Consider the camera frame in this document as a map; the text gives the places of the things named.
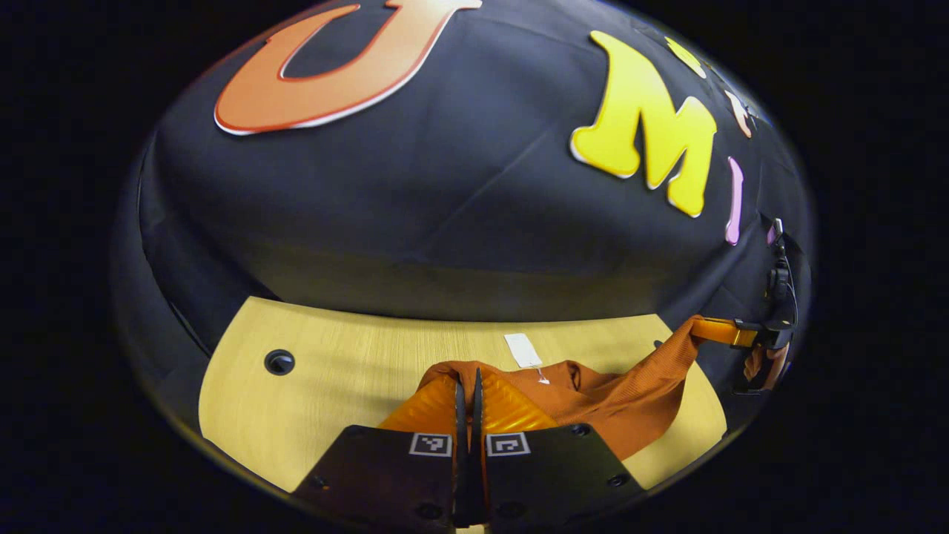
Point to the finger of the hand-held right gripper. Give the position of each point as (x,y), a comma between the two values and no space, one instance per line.
(719,331)

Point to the black backdrop cloth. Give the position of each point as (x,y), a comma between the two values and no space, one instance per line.
(445,208)

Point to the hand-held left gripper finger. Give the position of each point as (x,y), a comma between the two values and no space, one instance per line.
(478,452)
(460,445)

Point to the white paper hang tag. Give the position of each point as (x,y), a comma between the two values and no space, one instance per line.
(523,350)

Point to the orange button shirt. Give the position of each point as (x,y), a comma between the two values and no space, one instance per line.
(630,400)

